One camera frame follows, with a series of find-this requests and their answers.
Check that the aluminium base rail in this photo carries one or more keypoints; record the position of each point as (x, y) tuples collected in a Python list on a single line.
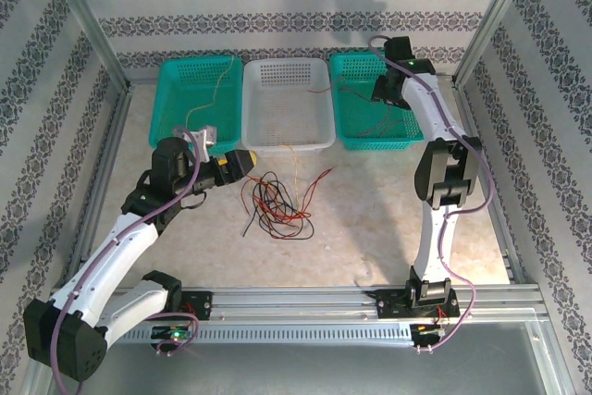
[(300, 302)]

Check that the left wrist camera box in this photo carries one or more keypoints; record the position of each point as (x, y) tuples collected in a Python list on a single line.
[(205, 138)]

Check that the green-lit controller board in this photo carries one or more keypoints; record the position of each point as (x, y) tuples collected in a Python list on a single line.
[(173, 334), (427, 329)]

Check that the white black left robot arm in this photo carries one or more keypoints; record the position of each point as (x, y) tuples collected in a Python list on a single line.
[(120, 251)]

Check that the white plastic perforated basket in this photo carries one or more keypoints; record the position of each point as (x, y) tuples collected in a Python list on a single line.
[(287, 108)]

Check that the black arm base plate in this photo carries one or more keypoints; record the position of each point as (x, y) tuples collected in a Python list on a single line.
[(201, 304), (388, 304)]

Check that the teal plastic perforated basket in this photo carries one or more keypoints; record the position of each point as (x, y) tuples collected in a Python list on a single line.
[(356, 117), (185, 90)]

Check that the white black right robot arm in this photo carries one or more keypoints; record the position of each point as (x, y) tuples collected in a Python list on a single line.
[(435, 238)]

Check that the aluminium side rail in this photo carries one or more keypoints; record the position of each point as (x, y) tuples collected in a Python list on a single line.
[(108, 150), (504, 238)]

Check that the aluminium frame post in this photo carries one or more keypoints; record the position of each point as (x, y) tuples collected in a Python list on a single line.
[(490, 20), (90, 20)]

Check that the grey metal sheet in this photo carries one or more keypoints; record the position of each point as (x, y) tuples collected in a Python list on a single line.
[(324, 372)]

